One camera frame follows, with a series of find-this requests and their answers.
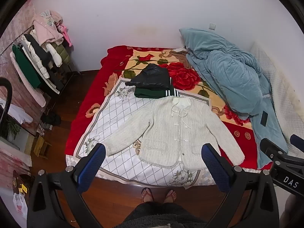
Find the folded black jacket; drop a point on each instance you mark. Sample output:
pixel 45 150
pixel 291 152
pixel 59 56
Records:
pixel 152 76

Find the black clothes rack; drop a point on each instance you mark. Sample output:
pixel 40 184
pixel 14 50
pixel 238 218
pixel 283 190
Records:
pixel 71 73

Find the white plastic bag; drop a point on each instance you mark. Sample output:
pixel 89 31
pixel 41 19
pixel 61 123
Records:
pixel 20 206

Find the person's foot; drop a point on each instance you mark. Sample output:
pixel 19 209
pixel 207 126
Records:
pixel 147 194
pixel 170 196

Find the black bag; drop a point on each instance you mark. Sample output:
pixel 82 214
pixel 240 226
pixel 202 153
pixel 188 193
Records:
pixel 51 120

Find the wooden stool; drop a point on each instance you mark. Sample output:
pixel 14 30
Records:
pixel 41 147

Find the person's right forearm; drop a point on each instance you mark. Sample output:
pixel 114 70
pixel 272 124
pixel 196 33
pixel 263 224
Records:
pixel 294 209

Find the row of hanging clothes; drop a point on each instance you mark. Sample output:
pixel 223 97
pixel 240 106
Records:
pixel 35 52

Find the person's right foot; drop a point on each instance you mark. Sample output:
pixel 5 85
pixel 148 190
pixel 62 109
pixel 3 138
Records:
pixel 170 196

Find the person's left foot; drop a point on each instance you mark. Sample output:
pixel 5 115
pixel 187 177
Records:
pixel 147 194

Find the folded green garment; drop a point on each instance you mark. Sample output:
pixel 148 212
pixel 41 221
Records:
pixel 147 93

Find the white quilted bedspread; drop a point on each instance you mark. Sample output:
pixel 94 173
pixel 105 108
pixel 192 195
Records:
pixel 285 95

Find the person's dark fleece garment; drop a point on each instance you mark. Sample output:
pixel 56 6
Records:
pixel 161 216

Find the black curved tube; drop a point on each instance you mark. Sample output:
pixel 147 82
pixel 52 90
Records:
pixel 9 95

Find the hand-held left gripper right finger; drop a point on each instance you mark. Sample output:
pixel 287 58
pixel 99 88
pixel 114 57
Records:
pixel 213 168

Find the white cloth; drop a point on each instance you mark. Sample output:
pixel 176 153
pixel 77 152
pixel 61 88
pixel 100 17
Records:
pixel 16 114

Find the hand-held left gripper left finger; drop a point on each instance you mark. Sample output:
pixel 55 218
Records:
pixel 91 166

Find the blue duvet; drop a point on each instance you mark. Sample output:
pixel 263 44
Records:
pixel 225 71

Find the white tweed jacket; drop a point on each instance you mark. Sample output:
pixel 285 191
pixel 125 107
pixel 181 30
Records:
pixel 161 128

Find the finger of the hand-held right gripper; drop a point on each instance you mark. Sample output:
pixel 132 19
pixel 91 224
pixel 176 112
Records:
pixel 298 141
pixel 272 147

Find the pink lace curtain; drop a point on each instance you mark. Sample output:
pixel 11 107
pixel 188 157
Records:
pixel 14 28

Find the white wall switch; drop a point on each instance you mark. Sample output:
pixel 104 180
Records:
pixel 212 26

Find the black phone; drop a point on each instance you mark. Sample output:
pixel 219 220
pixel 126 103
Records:
pixel 264 118

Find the green potted plant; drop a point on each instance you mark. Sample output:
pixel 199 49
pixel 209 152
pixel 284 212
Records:
pixel 11 128

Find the white diamond pattern sheet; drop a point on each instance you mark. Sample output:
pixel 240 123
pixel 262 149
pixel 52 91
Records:
pixel 118 114

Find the red floral blanket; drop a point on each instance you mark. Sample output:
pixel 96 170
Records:
pixel 185 76

